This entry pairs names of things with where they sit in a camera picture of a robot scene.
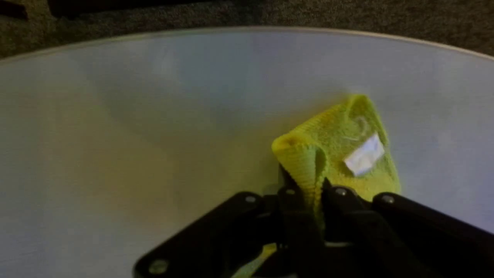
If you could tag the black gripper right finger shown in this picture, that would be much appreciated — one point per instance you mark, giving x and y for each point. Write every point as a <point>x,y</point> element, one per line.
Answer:
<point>392,237</point>

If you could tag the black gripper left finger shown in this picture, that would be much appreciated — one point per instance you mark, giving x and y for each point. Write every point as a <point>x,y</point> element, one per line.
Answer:
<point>233,233</point>

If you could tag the yellow microfiber towel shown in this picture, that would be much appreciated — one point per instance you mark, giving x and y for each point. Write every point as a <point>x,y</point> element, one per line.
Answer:
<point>344,144</point>

